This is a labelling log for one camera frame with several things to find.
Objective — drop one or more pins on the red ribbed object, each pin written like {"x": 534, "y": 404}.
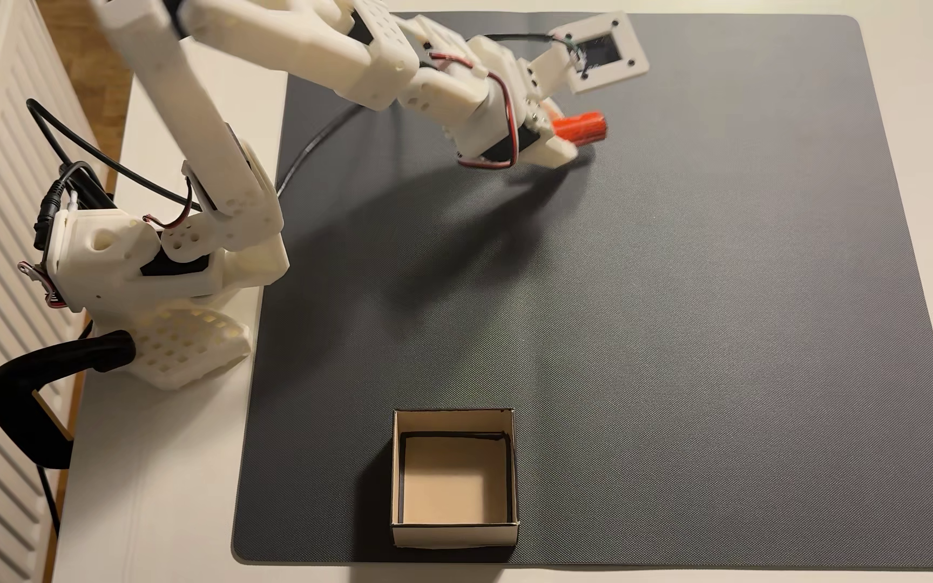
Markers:
{"x": 581, "y": 128}

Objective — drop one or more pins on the small open cardboard box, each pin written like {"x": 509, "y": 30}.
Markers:
{"x": 454, "y": 486}

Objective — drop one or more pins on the dark grey textured mat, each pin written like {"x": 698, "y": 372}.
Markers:
{"x": 677, "y": 324}

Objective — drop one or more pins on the black table clamp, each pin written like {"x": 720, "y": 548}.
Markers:
{"x": 37, "y": 389}

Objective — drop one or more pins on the white framed gripper camera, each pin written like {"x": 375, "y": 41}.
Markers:
{"x": 600, "y": 50}

